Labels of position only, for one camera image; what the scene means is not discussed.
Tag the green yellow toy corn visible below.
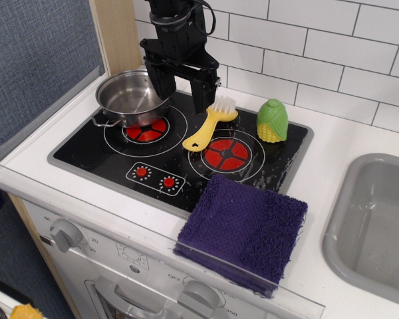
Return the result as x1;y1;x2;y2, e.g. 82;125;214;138
256;98;289;144

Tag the wooden side post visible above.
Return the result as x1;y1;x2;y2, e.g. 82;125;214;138
89;0;142;76

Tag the grey left oven knob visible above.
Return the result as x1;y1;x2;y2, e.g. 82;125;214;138
50;219;83;253

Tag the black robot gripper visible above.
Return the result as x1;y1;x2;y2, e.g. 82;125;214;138
140;15;219;114

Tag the grey oven door handle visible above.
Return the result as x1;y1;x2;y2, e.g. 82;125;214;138
94;277;173;318

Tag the yellow dish brush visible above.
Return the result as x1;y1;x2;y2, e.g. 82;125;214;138
182;96;238;152

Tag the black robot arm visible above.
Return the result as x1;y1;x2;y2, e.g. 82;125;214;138
140;1;219;114

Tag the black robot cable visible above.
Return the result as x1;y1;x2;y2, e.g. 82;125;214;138
192;0;217;37

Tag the grey oven knob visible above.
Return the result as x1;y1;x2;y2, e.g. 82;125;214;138
178;280;220;318
50;219;83;253

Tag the stainless steel wok pot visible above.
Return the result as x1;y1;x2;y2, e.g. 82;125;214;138
91;69;170;128

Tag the grey sink basin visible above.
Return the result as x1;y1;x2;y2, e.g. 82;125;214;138
322;154;399;304

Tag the black toy stovetop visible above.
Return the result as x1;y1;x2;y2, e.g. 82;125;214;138
48;92;313;218

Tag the grey right oven knob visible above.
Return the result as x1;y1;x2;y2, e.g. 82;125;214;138
178;280;220;318

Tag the yellow object bottom left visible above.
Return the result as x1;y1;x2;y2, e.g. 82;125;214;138
9;304;45;319

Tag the purple cloth napkin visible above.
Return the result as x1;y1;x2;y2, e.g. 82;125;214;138
174;175;308;297

